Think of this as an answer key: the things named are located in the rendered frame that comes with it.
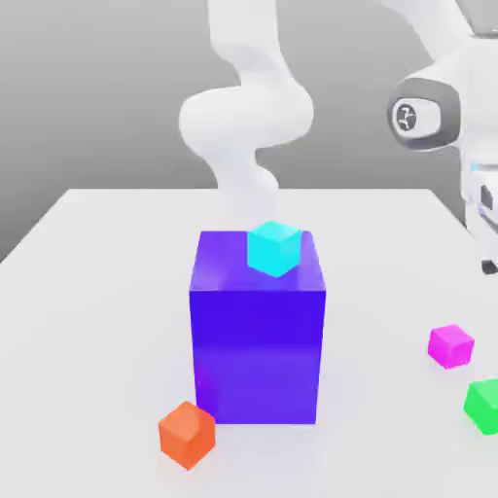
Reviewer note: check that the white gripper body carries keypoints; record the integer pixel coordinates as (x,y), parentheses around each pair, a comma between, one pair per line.
(488,245)

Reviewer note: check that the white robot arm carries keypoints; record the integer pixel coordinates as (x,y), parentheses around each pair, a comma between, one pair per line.
(249,116)

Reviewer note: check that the small magenta cube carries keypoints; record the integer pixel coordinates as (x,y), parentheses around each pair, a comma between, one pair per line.
(450,346)

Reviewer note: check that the small green cube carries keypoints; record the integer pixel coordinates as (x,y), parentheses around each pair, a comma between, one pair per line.
(484,406)

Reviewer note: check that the small cyan cube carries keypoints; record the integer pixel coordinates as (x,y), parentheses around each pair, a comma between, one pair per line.
(272,251)

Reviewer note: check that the small orange cube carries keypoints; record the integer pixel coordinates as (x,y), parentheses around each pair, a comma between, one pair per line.
(186,435)

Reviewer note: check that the large purple box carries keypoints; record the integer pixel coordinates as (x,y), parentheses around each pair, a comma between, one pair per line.
(256,350)

